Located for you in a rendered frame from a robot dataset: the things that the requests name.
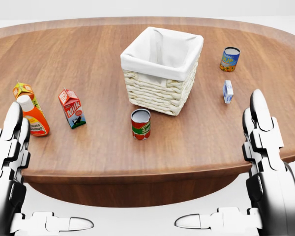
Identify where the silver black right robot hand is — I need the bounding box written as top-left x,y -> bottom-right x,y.
174,88 -> 295,236

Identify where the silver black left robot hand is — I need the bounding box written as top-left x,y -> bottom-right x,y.
0,101 -> 94,236

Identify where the red milk carton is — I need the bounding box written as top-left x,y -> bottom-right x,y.
58,87 -> 87,129

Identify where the white wicker basket with liner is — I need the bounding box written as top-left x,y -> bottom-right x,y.
120,26 -> 205,117

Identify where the orange sauce bottle white cap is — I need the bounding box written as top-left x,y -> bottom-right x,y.
16,94 -> 51,137

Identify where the orange juice carton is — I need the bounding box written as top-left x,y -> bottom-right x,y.
12,80 -> 44,112

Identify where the small white blue box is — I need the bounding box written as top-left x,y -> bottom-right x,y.
222,80 -> 234,105

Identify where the blue alphabet soup can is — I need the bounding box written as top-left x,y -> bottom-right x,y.
219,47 -> 241,72

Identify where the red tomato sauce can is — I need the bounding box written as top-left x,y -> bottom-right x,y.
130,108 -> 151,141

